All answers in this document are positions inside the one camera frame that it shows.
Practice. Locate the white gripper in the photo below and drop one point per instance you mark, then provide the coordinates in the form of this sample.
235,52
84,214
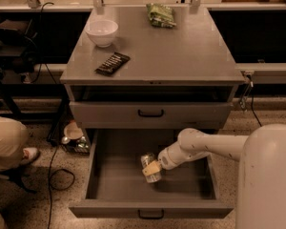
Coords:
166,157

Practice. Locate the green white 7up can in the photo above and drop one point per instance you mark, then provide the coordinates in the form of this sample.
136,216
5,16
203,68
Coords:
151,168

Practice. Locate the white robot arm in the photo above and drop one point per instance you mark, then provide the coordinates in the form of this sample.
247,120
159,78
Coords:
261,185

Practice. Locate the open grey middle drawer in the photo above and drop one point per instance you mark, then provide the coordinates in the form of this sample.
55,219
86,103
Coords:
116,187

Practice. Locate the closed grey top drawer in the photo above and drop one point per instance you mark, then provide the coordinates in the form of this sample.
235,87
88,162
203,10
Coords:
150,115

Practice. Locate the grey drawer cabinet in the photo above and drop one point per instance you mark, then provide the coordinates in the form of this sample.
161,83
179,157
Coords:
189,63

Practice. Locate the basket of dishes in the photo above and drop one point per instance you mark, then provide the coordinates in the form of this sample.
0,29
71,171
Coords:
73,140

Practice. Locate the dark snack bar packet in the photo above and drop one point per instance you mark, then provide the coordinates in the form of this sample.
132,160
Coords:
112,64

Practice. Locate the white sneaker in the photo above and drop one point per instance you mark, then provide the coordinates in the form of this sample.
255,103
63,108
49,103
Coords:
30,154

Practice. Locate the white ceramic bowl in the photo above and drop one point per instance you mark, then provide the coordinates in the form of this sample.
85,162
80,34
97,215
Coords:
102,32

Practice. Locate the person leg beige trousers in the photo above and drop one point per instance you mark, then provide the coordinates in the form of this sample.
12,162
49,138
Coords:
13,137

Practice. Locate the green chip bag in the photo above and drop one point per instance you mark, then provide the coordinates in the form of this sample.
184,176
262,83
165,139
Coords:
160,15

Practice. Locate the black equipment on shelf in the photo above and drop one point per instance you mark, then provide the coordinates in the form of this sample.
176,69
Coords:
17,49

